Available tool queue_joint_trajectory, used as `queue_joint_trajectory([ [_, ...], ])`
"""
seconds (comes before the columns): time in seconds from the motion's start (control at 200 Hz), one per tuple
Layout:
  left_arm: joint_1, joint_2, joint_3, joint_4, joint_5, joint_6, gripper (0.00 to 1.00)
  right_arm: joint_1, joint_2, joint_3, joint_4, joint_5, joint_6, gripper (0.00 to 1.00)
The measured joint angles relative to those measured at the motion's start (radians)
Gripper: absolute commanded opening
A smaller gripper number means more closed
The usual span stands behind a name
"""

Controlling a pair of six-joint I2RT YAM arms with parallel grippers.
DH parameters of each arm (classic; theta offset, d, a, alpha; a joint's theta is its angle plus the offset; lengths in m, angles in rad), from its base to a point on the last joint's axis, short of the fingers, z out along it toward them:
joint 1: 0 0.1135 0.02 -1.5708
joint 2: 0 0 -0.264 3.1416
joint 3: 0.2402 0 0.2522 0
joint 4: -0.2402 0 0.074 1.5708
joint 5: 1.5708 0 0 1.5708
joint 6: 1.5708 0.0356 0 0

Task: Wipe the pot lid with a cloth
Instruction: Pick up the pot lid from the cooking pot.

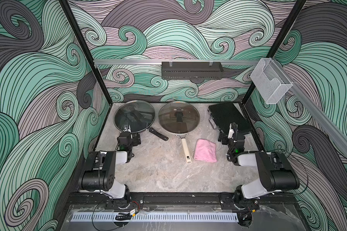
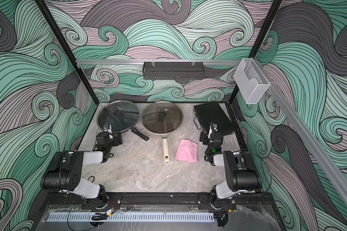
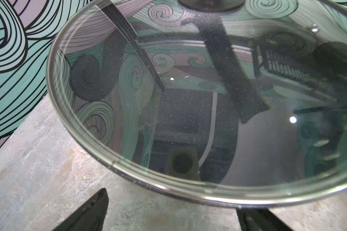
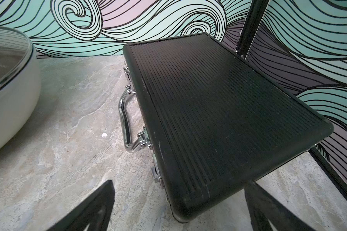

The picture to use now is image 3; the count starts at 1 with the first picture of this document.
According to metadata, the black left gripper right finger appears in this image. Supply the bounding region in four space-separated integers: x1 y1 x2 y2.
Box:
236 209 293 231

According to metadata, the glass lid on black pan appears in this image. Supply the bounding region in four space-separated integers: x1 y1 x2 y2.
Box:
47 1 347 208

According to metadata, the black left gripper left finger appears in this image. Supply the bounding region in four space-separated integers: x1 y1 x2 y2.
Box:
54 188 109 231

